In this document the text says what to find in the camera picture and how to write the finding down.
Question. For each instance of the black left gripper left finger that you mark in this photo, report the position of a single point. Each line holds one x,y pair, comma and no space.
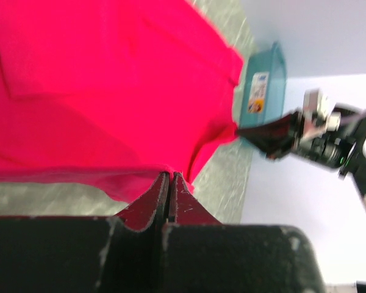
118,253

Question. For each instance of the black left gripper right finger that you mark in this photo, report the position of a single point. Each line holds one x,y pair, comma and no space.
200,254

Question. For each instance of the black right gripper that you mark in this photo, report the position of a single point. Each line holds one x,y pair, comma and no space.
342,149

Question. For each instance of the teal plastic basket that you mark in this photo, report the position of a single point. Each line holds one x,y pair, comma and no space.
264,89

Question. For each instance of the red t shirt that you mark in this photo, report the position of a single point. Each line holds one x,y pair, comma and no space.
111,93

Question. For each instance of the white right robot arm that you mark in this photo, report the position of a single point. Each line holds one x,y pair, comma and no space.
334,141

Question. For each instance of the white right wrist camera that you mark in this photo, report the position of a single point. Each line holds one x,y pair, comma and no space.
318,107

